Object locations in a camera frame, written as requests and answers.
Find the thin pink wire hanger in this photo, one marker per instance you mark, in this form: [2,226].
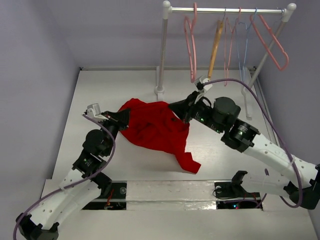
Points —
[228,50]

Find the thick pink plastic hanger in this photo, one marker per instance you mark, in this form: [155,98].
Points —
[188,28]

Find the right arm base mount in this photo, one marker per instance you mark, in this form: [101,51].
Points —
[230,195]

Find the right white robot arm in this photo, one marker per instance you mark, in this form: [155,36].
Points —
[299,180]

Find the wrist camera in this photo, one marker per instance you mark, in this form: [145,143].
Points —
[93,112]
[202,84]

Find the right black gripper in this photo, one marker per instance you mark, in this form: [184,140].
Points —
[188,106]

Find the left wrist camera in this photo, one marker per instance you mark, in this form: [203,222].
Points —
[93,112]

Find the white clothes rack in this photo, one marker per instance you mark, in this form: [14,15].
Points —
[285,13]

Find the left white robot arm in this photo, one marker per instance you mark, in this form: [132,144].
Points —
[83,183]

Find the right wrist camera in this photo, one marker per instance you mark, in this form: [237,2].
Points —
[202,84]

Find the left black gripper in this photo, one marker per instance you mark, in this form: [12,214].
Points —
[122,117]

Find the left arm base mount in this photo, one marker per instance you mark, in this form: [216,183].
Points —
[114,201]

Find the wooden hanger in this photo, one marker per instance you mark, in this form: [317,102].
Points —
[215,46]

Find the red t shirt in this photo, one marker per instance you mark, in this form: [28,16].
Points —
[154,126]

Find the pink plastic hanger right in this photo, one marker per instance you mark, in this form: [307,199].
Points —
[274,40]

